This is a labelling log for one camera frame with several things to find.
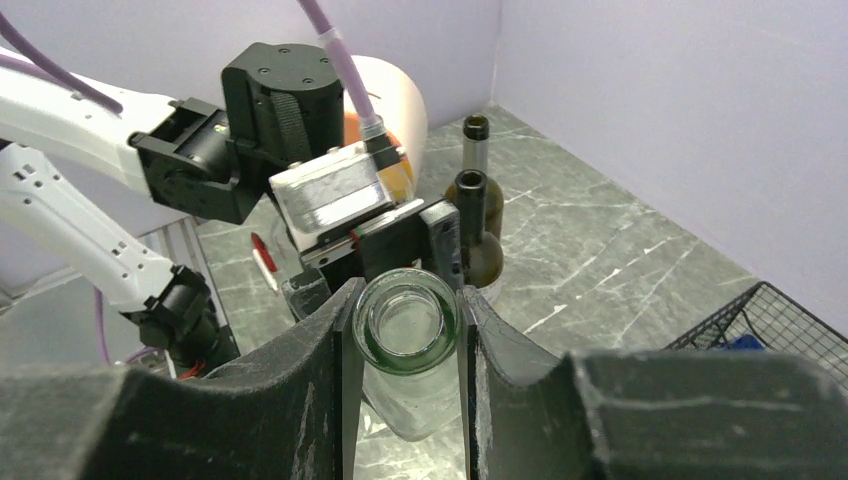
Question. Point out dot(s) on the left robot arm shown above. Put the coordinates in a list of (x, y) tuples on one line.
[(285, 105)]

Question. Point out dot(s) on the dark green wine bottle front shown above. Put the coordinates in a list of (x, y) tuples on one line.
[(481, 252)]

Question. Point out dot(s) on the white pen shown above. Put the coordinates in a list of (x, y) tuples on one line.
[(265, 272)]

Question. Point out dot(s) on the white and orange drum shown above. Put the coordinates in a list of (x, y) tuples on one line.
[(399, 102)]

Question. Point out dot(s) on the black wire wine rack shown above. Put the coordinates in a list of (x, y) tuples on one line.
[(779, 322)]

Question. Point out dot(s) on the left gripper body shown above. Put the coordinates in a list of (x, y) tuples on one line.
[(421, 230)]

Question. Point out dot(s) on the clear slim glass bottle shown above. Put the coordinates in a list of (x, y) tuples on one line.
[(406, 326)]

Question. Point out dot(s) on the red pen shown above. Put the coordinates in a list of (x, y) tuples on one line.
[(264, 253)]

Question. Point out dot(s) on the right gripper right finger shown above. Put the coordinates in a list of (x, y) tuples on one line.
[(612, 414)]

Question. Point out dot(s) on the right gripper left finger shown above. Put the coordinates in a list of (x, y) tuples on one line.
[(287, 410)]

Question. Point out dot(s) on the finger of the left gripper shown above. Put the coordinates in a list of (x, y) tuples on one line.
[(305, 293)]

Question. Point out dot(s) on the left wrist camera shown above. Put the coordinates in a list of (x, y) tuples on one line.
[(336, 191)]

